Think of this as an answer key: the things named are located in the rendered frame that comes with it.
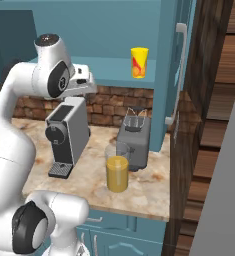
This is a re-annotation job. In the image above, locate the white tall cupboard handle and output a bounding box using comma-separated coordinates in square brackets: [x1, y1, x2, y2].
[164, 22, 189, 127]

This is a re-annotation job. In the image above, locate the yellow cup with red pattern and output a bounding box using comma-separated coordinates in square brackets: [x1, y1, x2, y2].
[130, 46, 150, 80]

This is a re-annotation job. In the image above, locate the grey and black coffee machine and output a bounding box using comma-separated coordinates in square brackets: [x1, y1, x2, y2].
[44, 96, 92, 180]

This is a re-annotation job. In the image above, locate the teal tall cupboard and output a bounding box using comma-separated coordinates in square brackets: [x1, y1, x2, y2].
[151, 0, 197, 155]

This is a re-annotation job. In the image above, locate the grey toaster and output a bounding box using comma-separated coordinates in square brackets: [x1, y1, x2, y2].
[116, 106, 153, 172]

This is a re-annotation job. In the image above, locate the dark wood side panel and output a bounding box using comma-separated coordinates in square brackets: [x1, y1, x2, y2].
[161, 0, 235, 256]

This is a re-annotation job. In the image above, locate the teal base cupboard door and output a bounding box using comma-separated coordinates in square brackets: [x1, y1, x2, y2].
[74, 225, 93, 256]
[90, 229, 165, 256]

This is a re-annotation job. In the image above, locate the dark teal wall cupboard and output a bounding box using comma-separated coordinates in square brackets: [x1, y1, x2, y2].
[0, 9, 37, 92]

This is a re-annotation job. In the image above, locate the white drawer handle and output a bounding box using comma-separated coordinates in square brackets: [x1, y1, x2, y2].
[85, 216, 104, 224]

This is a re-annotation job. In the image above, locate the clear glass pitcher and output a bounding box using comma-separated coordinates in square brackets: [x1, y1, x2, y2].
[104, 141, 132, 165]

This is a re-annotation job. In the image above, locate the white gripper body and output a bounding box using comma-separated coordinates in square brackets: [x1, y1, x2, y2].
[66, 71, 99, 99]

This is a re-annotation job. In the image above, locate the yellow mug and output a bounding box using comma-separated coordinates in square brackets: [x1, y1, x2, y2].
[105, 155, 130, 194]

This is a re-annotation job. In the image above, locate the teal drawer front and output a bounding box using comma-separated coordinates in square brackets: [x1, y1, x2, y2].
[84, 208, 138, 232]

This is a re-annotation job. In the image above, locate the teal wall shelf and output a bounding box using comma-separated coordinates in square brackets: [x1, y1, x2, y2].
[28, 55, 157, 90]

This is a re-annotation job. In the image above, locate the grey flat panel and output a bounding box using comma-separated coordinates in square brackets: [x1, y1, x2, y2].
[188, 68, 235, 256]

